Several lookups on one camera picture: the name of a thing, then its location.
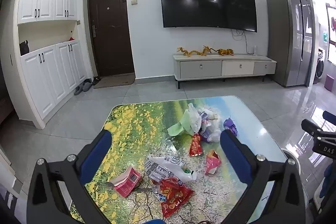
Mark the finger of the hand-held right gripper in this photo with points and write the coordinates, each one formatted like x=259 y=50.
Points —
x=329 y=115
x=308 y=126

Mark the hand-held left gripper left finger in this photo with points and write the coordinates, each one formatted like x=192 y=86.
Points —
x=95 y=158

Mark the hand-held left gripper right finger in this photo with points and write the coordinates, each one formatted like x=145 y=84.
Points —
x=232 y=158

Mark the white trash bin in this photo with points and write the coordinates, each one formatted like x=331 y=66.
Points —
x=287 y=153

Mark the small red packet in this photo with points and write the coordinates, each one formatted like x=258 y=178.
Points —
x=195 y=146

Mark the pink snack packet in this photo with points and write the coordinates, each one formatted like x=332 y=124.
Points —
x=211 y=163

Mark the purple stool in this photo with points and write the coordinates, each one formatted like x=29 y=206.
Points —
x=329 y=83

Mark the white purple crumpled wrapper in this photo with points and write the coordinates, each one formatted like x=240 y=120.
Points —
x=211 y=132

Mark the pink carton box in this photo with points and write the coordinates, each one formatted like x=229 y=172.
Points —
x=126 y=183

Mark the washing machine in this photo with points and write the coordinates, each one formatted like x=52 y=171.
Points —
x=319 y=69

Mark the white crumpled paper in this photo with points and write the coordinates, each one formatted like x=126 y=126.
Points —
x=194 y=116

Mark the green plastic bag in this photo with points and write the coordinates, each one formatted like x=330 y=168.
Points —
x=183 y=123

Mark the window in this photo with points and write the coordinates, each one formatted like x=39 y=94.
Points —
x=332 y=48

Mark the large red snack packet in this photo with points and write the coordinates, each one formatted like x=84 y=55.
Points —
x=174 y=195

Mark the grey slipper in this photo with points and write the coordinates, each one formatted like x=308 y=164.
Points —
x=78 y=90
x=87 y=85

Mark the clear blue printed wrapper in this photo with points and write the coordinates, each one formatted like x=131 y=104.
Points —
x=159 y=197

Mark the dark shoe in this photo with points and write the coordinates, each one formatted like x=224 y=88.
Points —
x=96 y=80

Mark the brown doormat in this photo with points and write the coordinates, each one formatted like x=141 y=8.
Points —
x=113 y=81

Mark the teal container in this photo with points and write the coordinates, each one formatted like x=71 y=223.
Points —
x=325 y=36

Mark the grey refrigerator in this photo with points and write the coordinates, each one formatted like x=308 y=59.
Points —
x=286 y=37

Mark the clear bottle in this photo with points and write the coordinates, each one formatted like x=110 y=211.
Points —
x=255 y=50

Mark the white cabinet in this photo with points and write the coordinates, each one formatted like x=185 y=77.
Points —
x=47 y=77

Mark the grey white television stand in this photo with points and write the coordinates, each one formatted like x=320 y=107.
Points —
x=200 y=68

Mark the dark brown door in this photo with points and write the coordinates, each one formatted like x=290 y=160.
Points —
x=110 y=29

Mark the black bag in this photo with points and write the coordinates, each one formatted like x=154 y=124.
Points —
x=24 y=48

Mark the black wall television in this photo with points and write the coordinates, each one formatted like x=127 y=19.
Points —
x=207 y=1

